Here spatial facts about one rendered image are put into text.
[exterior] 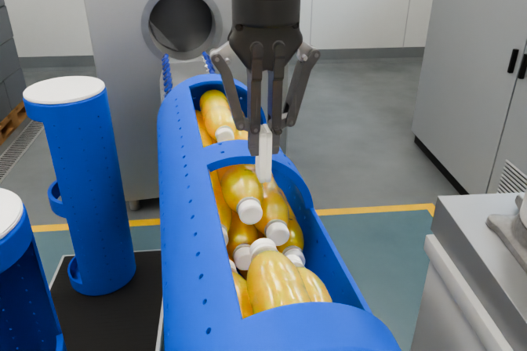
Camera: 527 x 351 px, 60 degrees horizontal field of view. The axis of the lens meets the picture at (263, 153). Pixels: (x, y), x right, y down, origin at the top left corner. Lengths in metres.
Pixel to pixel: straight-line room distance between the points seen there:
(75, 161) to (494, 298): 1.41
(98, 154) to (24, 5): 4.13
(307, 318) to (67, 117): 1.36
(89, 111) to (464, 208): 1.26
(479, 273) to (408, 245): 1.77
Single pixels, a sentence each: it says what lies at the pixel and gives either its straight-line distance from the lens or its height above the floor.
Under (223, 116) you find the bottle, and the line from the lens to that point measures 1.03.
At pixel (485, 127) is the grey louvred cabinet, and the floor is 0.54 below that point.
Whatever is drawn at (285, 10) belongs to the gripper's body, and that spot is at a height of 1.51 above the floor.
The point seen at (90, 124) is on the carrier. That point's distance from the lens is 1.75.
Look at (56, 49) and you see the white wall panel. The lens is 5.83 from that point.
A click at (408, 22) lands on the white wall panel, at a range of 5.92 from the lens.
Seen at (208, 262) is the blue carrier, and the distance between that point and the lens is 0.59.
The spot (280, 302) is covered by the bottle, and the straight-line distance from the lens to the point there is 0.56.
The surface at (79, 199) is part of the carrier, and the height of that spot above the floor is 0.64.
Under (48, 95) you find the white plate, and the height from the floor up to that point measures 1.04.
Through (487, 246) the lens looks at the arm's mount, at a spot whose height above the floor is 1.08.
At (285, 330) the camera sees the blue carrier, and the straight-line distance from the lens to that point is 0.49.
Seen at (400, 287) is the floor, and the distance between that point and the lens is 2.39.
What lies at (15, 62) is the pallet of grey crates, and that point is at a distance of 4.51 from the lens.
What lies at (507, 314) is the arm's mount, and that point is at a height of 1.04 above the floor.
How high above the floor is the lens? 1.60
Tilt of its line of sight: 28 degrees down
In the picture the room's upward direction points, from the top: straight up
